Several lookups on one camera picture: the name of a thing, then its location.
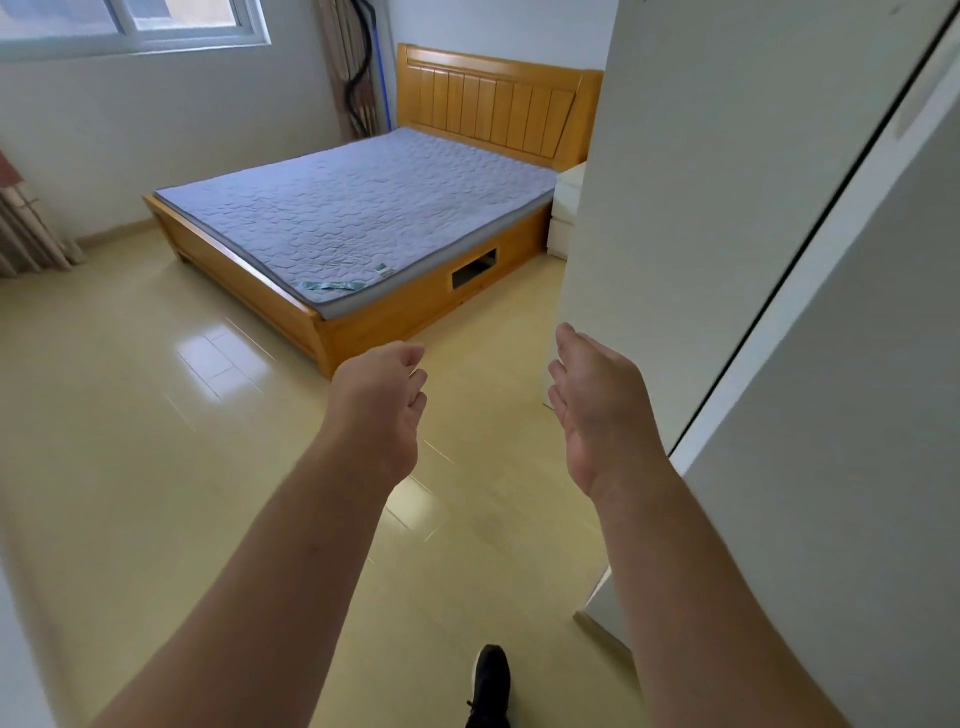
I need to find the person's black shoe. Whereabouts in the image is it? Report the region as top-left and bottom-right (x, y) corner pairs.
(465, 644), (513, 728)

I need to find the black cable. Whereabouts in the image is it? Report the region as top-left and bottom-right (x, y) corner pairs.
(344, 0), (381, 138)

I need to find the white nightstand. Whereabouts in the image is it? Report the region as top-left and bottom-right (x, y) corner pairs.
(546, 161), (588, 262)

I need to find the grey quilted mattress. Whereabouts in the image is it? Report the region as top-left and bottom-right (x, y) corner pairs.
(155, 126), (560, 321)

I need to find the white wardrobe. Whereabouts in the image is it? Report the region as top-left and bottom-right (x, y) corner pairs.
(541, 0), (960, 728)

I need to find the wooden bed frame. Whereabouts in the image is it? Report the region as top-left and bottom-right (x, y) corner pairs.
(143, 43), (606, 381)

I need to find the window with white frame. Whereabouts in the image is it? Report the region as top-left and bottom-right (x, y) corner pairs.
(0, 0), (271, 63)

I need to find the beige patterned curtain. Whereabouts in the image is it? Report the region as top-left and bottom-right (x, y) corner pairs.
(0, 150), (85, 279)
(317, 0), (385, 142)

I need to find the person's left hand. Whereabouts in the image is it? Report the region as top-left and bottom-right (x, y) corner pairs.
(320, 341), (429, 492)

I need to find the person's right forearm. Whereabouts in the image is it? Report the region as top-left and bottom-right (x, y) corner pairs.
(588, 453), (852, 728)

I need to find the person's right hand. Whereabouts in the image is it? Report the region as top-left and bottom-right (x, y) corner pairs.
(547, 323), (669, 502)

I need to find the person's left forearm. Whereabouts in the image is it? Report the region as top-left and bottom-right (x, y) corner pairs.
(88, 438), (399, 728)

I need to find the blue pipe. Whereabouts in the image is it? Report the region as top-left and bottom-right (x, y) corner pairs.
(374, 30), (394, 133)

